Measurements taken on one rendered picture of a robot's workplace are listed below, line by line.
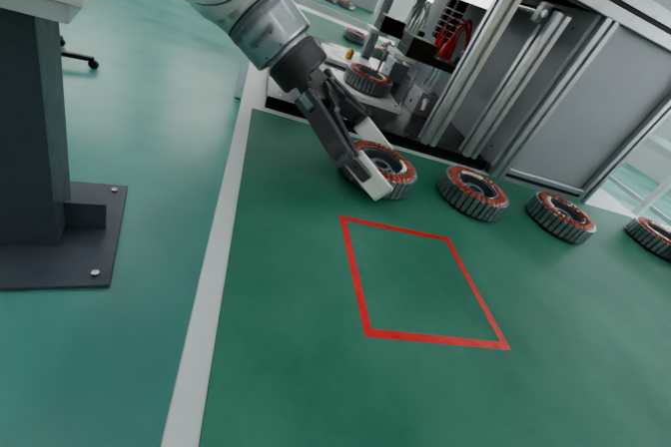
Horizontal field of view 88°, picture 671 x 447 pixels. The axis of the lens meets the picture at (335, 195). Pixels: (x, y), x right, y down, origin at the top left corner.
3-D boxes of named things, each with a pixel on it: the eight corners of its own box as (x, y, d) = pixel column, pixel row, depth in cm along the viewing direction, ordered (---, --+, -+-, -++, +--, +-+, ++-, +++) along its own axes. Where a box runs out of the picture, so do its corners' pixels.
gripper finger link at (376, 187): (360, 149, 44) (360, 151, 43) (393, 188, 46) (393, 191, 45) (342, 161, 45) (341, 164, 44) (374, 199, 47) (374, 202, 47)
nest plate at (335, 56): (325, 61, 92) (327, 56, 91) (320, 46, 104) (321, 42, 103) (375, 79, 96) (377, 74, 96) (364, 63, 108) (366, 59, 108)
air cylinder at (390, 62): (386, 79, 101) (394, 60, 98) (380, 71, 107) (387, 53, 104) (401, 84, 102) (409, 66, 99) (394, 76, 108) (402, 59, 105)
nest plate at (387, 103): (336, 94, 73) (339, 89, 72) (329, 72, 84) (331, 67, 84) (399, 114, 77) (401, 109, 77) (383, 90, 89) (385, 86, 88)
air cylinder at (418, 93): (411, 113, 82) (422, 91, 79) (402, 101, 87) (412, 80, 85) (429, 119, 83) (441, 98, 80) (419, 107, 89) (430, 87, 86)
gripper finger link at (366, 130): (352, 128, 55) (353, 127, 56) (378, 161, 58) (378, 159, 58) (367, 117, 54) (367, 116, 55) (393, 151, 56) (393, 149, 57)
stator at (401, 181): (334, 182, 48) (343, 160, 46) (343, 149, 57) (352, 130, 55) (408, 212, 48) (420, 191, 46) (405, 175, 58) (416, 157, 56)
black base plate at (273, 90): (264, 107, 59) (268, 95, 58) (271, 27, 110) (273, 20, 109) (481, 171, 74) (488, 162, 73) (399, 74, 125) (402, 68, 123)
